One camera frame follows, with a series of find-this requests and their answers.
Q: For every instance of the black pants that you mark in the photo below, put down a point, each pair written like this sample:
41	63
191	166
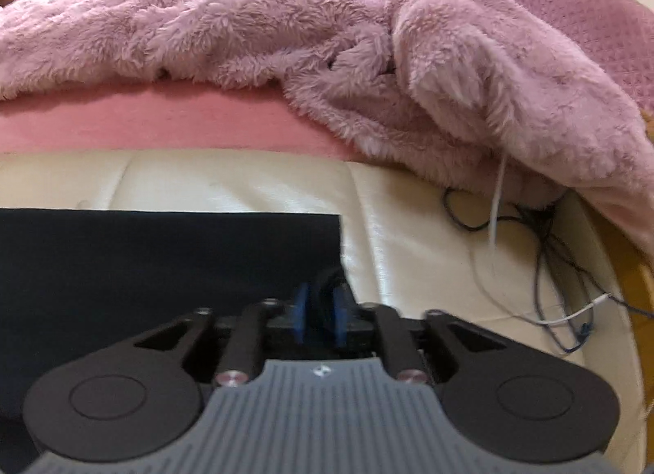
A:
153	264

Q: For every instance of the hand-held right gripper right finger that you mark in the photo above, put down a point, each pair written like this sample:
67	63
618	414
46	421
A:
342	315

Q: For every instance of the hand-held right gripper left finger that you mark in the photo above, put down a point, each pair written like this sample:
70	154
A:
301	313

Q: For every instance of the cream leather bed bench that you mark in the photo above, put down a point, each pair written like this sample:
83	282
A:
419	249

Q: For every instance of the pink fluffy blanket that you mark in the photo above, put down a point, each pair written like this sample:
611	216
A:
306	34

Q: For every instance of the pink bed sheet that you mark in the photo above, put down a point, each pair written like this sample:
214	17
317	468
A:
153	121

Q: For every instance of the pink quilted headboard cushion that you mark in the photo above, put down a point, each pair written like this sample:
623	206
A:
572	9

